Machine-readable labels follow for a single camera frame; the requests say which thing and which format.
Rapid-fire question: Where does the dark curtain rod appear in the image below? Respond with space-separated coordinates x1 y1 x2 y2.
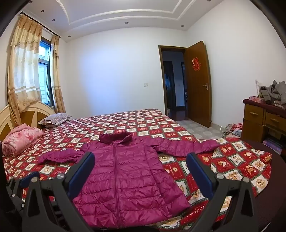
20 12 61 37

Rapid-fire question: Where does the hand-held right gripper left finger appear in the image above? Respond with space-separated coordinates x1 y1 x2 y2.
24 151 96 232

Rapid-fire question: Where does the wooden desk with drawers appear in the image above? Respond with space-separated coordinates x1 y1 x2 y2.
242 99 286 154

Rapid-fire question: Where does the brown door frame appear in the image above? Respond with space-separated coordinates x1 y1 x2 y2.
158 45 187 116

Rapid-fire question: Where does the window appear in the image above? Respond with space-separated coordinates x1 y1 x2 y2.
38 38 55 109

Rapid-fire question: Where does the narrow beige floral curtain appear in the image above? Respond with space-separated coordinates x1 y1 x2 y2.
51 36 66 113

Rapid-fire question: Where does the pink folded quilt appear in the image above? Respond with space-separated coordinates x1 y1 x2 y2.
2 123 46 156

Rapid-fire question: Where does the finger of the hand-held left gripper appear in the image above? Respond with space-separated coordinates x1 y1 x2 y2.
6 171 40 213

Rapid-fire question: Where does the pile of grey clothes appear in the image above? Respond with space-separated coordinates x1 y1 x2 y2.
258 81 286 110

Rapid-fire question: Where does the pile of clothes on floor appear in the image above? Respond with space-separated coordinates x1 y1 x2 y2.
222 122 243 136

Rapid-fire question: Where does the cream wooden headboard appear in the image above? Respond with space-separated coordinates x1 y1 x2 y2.
0 101 56 141

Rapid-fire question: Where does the red checked printed bedspread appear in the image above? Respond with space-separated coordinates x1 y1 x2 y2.
3 109 272 230

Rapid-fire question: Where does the magenta puffer jacket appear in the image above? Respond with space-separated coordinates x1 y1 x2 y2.
37 131 221 222

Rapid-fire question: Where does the wide beige floral curtain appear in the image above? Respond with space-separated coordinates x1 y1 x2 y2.
7 15 43 121

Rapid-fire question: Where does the dark bed base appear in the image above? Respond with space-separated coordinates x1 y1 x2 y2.
252 140 286 232

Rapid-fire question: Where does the brown wooden door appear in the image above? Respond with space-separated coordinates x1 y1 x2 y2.
185 41 212 128

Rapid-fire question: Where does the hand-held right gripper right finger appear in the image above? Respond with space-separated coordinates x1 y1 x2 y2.
186 152 256 232

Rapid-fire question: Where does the stack of books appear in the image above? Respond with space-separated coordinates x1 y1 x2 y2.
262 137 284 154

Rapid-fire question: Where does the striped pillow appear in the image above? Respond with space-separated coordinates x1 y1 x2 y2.
38 113 72 128

